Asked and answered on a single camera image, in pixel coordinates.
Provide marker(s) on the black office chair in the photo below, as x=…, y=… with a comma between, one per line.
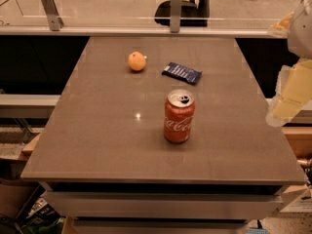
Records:
x=185, y=7

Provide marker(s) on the metal bracket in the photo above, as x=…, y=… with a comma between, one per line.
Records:
x=55, y=22
x=175, y=14

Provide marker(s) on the red coke can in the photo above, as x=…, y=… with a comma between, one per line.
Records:
x=179, y=112

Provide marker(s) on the left metal bracket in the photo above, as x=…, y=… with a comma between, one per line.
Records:
x=55, y=22

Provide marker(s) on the grey drawer cabinet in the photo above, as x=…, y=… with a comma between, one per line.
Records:
x=157, y=213

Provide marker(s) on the green snack bags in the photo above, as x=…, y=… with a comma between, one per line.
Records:
x=42, y=219

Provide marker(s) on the middle metal bracket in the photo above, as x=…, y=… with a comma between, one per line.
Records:
x=175, y=14

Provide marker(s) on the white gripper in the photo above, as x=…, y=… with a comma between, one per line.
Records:
x=301, y=36

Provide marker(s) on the blue snack bar wrapper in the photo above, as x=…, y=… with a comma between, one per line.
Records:
x=182, y=73

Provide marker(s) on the orange fruit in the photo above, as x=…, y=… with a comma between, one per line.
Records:
x=136, y=61

